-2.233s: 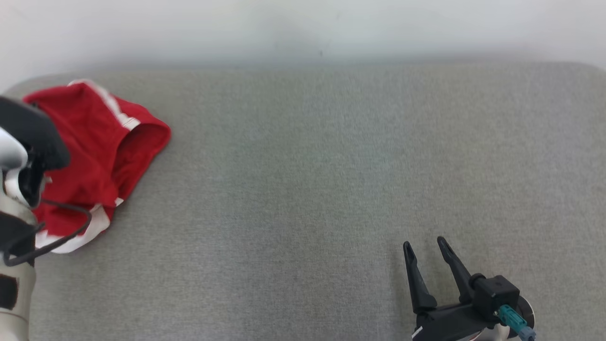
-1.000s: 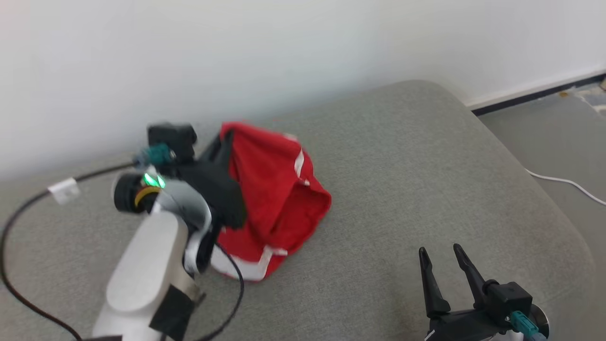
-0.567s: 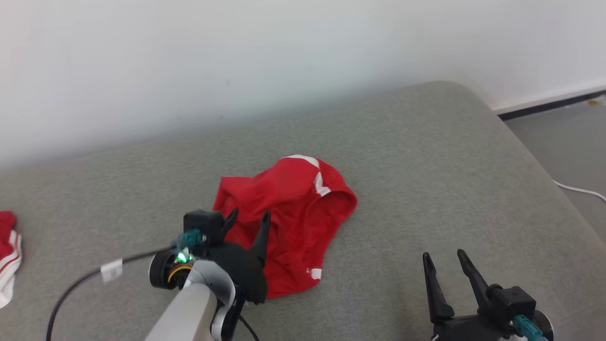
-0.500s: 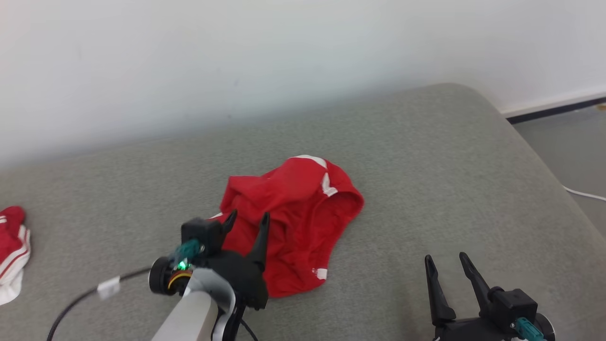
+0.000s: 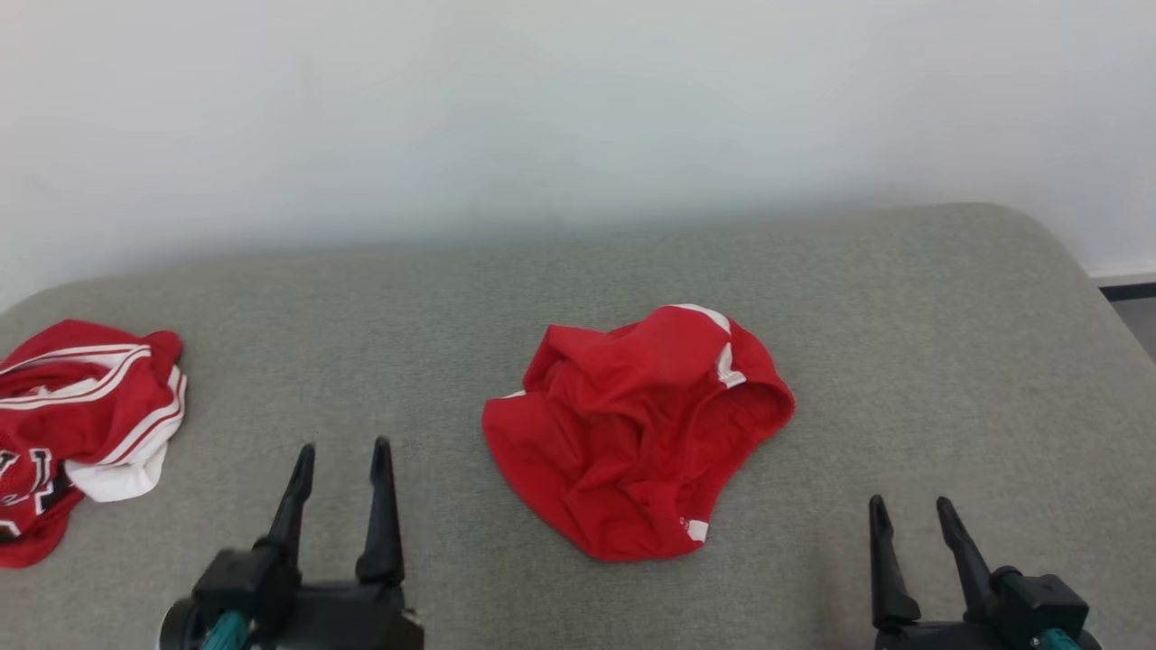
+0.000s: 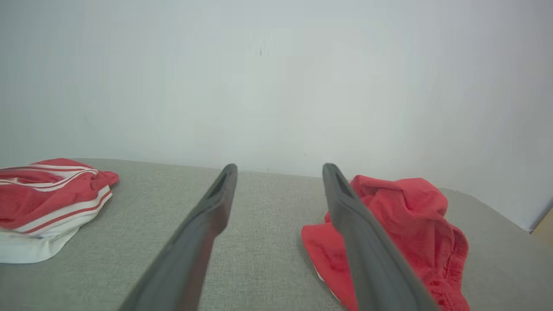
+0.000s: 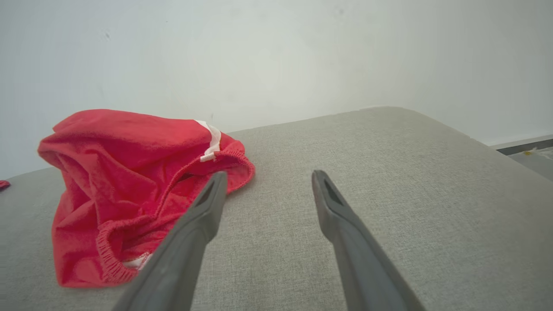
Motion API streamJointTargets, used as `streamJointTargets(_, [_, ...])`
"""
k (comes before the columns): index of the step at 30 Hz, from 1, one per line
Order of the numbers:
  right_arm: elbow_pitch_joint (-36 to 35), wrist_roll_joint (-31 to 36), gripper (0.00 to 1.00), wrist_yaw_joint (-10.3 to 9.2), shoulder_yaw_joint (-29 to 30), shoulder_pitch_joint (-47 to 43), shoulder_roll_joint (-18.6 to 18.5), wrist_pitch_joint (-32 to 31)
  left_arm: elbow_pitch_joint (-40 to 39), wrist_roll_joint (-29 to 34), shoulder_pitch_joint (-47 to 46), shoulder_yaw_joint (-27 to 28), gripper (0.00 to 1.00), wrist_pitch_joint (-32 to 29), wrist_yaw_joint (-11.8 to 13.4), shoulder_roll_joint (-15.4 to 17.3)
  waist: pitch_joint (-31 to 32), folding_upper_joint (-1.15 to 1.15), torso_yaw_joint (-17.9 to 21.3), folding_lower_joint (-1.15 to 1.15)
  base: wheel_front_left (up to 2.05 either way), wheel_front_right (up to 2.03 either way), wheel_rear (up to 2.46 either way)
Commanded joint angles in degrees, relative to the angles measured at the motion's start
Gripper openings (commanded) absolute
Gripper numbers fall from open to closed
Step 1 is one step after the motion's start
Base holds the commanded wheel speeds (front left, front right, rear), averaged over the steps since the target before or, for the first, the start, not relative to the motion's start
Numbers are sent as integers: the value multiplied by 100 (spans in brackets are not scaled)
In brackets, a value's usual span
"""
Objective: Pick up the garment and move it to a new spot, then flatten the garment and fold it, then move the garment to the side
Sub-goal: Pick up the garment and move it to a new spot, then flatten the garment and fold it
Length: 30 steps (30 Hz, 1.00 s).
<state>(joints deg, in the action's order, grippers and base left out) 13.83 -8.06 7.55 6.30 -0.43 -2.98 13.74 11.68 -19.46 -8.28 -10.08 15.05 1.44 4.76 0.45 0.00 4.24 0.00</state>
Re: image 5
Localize red jersey with white sleeves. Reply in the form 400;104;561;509
0;319;188;570

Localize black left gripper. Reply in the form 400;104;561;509
248;437;425;650

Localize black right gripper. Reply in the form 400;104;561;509
868;494;1014;650

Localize red shorts with white trim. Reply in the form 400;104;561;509
481;304;797;562

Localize white and black baseboard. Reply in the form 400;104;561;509
1088;265;1156;303

